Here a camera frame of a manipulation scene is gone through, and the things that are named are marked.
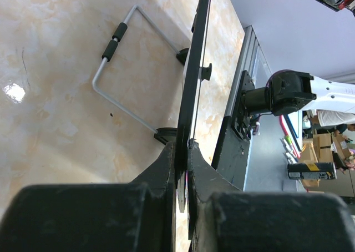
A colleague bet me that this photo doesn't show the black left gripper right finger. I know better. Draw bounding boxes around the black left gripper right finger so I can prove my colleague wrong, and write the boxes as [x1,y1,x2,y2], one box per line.
[187,141,354,251]

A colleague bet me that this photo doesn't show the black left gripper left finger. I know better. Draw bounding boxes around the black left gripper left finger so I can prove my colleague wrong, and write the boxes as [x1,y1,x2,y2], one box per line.
[1,142,176,251]

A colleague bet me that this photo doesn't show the black framed whiteboard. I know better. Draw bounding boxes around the black framed whiteboard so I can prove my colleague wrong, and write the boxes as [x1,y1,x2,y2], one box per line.
[92,0,211,212]

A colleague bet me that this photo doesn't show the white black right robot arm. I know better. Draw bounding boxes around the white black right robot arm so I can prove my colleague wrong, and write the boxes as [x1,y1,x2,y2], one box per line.
[241,0,354,116]

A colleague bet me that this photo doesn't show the black yellow cylindrical device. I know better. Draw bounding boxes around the black yellow cylindrical device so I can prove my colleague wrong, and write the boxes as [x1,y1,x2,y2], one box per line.
[287,162,337,180]

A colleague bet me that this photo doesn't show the stacked cardboard boxes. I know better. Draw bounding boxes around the stacked cardboard boxes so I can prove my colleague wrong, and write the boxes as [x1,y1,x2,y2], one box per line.
[299,133,354,188]

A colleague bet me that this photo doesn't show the person in beige shirt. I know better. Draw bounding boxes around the person in beige shirt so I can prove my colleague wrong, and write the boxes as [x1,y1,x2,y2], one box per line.
[317,110,354,135]

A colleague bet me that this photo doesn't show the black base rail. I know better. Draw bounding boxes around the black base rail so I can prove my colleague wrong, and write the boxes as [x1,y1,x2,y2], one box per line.
[211,70,257,191]

